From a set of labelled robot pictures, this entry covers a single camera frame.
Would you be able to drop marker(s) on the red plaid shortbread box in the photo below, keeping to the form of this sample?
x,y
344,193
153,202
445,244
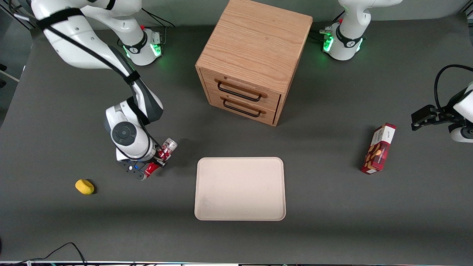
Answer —
x,y
378,151

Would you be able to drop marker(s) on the beige rectangular tray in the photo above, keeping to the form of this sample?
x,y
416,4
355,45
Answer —
x,y
240,188

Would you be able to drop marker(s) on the wooden two-drawer cabinet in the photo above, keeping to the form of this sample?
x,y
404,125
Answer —
x,y
255,40

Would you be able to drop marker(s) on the yellow lemon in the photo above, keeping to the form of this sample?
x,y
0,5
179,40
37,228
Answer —
x,y
84,187

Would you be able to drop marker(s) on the red-label coke bottle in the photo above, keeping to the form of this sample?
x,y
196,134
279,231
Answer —
x,y
168,146

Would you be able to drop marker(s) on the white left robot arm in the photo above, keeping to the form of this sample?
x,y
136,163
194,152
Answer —
x,y
345,44

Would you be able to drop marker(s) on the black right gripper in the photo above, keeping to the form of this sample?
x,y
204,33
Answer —
x,y
158,159

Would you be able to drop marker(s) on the black metal frame bar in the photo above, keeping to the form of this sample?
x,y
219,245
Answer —
x,y
16,13

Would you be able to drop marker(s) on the white flat bar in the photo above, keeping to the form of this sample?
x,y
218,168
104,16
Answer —
x,y
9,76

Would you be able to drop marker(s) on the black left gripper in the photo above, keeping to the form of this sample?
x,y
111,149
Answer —
x,y
446,112

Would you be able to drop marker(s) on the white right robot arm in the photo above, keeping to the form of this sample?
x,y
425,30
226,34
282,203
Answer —
x,y
77,44

